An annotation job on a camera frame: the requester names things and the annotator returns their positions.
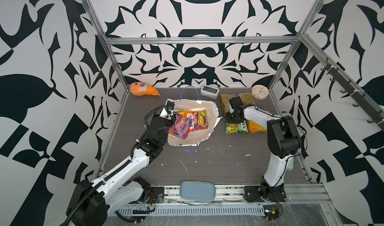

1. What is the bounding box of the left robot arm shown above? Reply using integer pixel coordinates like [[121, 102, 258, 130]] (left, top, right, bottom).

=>
[[62, 113, 176, 226]]

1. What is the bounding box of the blue checkered paper bag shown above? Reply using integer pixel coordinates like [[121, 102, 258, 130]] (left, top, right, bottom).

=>
[[166, 85, 221, 150]]

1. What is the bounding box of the yellow orange candy bag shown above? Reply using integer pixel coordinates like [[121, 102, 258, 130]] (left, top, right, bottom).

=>
[[247, 120, 267, 133]]

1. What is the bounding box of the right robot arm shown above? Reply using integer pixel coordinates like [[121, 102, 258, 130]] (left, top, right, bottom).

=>
[[226, 96, 303, 201]]

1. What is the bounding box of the beige alarm clock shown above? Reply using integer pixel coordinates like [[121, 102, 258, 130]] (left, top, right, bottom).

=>
[[251, 85, 270, 100]]

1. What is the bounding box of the small circuit board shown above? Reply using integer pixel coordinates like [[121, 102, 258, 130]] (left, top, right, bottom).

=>
[[264, 204, 283, 222]]

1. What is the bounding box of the purple black cherry candy bag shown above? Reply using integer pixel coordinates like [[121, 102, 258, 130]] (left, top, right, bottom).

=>
[[169, 113, 192, 139]]

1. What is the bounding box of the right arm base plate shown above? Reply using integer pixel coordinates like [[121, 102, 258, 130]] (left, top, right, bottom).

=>
[[244, 185, 287, 203]]

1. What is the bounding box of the white digital clock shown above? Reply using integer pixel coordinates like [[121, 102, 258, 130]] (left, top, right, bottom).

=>
[[200, 85, 220, 99]]

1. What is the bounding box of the white cable duct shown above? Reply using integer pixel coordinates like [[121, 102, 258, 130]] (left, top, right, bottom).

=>
[[118, 205, 265, 217]]

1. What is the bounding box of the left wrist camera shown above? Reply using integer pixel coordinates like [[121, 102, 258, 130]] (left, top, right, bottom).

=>
[[160, 101, 175, 119]]

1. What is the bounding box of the black hook rail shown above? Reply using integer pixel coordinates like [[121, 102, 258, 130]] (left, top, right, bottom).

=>
[[322, 57, 384, 131]]

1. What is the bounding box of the gold snack bag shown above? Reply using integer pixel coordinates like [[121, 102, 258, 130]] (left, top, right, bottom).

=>
[[219, 92, 256, 117]]

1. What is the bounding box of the orange Fox's fruits candy bag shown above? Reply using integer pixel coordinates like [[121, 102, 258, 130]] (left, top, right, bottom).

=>
[[185, 110, 208, 133]]

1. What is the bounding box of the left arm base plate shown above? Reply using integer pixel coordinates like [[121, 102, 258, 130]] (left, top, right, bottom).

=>
[[146, 187, 165, 204]]

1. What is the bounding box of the light green container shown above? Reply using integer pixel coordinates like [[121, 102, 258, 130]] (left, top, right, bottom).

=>
[[287, 157, 294, 171]]

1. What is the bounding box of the orange plush toy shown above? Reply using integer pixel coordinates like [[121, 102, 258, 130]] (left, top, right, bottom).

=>
[[127, 82, 160, 96]]

